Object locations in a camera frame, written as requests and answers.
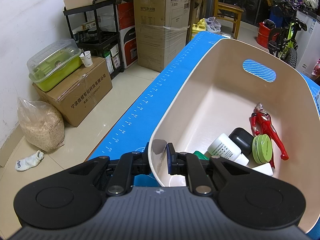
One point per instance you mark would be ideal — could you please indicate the white sock on floor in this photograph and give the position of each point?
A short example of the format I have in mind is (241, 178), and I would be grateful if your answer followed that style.
(29, 162)

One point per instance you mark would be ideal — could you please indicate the green lidded plastic container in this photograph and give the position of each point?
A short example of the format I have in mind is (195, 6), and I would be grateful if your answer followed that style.
(51, 65)

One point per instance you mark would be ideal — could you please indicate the large wrapped cardboard box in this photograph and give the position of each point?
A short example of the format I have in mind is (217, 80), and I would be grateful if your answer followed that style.
(161, 30)

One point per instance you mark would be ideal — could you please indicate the white appliance cabinet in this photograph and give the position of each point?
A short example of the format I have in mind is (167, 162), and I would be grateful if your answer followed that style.
(308, 44)

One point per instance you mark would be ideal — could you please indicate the white paper cup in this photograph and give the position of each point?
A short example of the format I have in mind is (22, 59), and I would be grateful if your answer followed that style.
(86, 58)

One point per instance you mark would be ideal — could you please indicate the clear bag of grain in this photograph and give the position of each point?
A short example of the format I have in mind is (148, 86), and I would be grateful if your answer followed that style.
(41, 123)

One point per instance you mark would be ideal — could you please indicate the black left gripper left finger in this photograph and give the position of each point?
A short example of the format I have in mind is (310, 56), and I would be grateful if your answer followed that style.
(132, 169)

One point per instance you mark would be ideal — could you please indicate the green bottle with cork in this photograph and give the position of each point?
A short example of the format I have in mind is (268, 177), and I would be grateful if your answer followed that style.
(200, 155)

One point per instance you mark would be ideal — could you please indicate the yellow jug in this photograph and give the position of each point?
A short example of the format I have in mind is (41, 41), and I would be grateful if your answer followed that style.
(199, 27)

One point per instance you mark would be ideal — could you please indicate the small framed white box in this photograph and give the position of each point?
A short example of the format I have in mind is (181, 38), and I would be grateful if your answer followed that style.
(263, 168)

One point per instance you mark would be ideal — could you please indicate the red white appliance box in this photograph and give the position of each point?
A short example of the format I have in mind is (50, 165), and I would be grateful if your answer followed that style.
(127, 33)

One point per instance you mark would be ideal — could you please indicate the brown cardboard box with text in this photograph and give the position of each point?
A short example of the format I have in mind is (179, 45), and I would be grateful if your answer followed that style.
(77, 94)

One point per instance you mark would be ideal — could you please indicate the plastic bag on floor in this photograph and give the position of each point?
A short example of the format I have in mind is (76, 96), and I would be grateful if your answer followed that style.
(212, 25)

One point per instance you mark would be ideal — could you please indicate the red bucket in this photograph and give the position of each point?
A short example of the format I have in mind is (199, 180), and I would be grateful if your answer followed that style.
(263, 32)

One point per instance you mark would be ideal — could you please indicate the green round tin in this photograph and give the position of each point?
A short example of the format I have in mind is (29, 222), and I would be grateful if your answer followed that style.
(262, 149)

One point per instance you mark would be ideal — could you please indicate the green black bicycle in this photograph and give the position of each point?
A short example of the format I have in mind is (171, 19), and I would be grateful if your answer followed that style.
(282, 40)

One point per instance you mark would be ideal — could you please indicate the wooden chair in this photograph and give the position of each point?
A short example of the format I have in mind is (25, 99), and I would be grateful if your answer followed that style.
(230, 13)

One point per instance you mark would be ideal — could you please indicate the beige plastic storage bin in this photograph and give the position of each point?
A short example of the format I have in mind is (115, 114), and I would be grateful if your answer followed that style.
(220, 94)

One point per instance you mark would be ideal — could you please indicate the black shelf cart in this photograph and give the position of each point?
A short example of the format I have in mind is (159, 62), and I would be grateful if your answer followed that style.
(102, 41)

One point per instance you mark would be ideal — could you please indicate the black earbud case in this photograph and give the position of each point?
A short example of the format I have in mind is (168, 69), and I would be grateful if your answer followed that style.
(243, 139)

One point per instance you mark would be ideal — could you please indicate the red ultraman figure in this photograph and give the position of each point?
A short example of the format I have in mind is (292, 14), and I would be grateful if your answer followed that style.
(261, 123)

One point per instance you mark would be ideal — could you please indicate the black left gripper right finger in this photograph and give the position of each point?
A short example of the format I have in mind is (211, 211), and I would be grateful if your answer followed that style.
(189, 166)

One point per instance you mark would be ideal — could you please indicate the white plastic bottle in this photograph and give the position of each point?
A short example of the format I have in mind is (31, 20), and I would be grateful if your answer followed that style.
(224, 147)

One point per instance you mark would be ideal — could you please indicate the blue measuring table mat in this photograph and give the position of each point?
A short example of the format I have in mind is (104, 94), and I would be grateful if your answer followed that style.
(246, 204)

